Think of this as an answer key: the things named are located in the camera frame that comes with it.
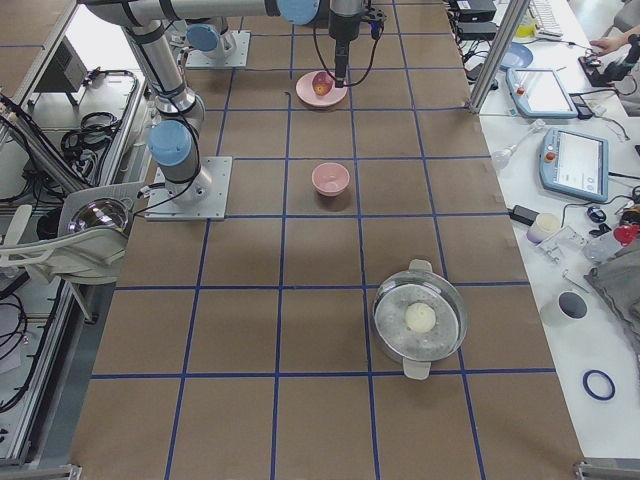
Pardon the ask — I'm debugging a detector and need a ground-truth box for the black gripper over plate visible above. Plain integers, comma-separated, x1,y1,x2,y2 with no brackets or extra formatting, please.
329,0,386,88

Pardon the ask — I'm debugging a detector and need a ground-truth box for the red apple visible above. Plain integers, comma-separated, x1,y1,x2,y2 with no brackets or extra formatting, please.
311,71,334,97

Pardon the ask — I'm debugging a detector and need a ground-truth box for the pink bowl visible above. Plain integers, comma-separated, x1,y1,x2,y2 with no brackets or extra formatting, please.
311,162,350,197

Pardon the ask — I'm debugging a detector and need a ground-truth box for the silver robot arm near plate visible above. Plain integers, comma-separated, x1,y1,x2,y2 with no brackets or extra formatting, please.
84,0,386,88

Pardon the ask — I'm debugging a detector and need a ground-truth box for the silver robot arm near bowl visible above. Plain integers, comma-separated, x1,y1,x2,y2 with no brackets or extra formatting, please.
84,1,211,205

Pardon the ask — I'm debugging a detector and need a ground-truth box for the pink plate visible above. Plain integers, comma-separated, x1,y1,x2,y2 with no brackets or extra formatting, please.
296,71,347,109

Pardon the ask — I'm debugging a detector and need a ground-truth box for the blue plate on desk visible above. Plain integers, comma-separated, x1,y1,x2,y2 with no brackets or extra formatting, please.
500,42,533,71

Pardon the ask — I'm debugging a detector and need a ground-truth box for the metal bowl on cloth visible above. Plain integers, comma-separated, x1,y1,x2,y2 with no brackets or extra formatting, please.
67,198,130,233

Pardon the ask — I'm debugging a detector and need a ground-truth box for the person hand on desk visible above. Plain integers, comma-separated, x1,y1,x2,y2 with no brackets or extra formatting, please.
590,36,626,56

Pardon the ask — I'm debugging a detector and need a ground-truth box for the upper teach pendant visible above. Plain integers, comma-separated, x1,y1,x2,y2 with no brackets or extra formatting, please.
505,68,578,119

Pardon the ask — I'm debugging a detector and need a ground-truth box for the teach pendant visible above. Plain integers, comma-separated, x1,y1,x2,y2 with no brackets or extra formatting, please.
505,68,578,119
539,128,609,202

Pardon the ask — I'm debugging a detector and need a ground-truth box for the lower teach pendant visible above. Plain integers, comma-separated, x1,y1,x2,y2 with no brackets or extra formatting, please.
539,128,609,202

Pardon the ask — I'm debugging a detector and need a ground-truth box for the steel steamer pot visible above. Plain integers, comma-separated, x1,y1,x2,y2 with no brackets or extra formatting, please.
371,259,469,381

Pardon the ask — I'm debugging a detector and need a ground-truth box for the white steamed bun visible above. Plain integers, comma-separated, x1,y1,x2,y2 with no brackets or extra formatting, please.
404,302,437,334

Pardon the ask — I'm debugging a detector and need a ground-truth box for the white cup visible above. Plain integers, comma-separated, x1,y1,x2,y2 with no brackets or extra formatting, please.
540,290,589,326

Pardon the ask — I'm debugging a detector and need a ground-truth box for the robot base plate near plate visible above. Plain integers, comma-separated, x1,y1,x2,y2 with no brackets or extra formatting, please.
186,24,251,70

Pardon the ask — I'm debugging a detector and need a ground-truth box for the aluminium frame post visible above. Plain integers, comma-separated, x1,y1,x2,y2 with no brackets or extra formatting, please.
468,0,529,114

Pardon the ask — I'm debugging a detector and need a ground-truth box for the robot base plate near bowl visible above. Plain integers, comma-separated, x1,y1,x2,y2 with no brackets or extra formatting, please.
143,156,233,221

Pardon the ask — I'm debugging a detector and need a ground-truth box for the blue tape ring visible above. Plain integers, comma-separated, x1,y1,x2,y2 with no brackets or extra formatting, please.
582,369,616,401

